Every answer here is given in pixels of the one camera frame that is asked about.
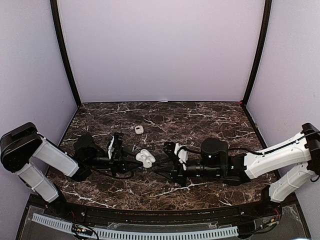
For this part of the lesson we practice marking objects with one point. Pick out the black front table rail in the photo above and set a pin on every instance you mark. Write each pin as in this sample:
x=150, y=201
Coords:
x=103, y=215

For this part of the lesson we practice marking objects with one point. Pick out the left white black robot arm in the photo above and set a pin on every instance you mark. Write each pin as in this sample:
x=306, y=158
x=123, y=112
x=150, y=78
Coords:
x=19, y=146

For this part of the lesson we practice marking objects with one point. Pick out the white charging case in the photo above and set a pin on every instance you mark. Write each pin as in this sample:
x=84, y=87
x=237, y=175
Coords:
x=146, y=158

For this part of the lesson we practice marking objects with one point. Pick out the beige earbud charging case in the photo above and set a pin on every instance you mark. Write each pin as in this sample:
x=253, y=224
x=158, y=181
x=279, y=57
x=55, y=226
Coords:
x=139, y=129

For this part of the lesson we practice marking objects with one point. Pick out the black frame post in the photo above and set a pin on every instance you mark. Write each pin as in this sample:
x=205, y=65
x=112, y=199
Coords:
x=258, y=52
x=63, y=51

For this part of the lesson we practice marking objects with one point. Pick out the right black frame post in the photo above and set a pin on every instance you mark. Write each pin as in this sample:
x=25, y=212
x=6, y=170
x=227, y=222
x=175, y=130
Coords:
x=258, y=52

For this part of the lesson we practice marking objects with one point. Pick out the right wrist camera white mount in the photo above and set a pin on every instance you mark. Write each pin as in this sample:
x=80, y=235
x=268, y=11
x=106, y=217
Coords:
x=181, y=152

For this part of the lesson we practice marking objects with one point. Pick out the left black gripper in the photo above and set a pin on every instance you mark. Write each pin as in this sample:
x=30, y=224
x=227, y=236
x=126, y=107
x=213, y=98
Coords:
x=118, y=160

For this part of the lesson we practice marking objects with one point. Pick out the left black frame post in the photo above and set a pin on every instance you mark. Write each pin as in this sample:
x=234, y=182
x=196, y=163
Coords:
x=63, y=51

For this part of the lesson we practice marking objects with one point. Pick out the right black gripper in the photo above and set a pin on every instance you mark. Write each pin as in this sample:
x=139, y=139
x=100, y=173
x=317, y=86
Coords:
x=178, y=176

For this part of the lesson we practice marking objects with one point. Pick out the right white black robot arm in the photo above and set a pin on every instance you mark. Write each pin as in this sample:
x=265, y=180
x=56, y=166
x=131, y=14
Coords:
x=302, y=152

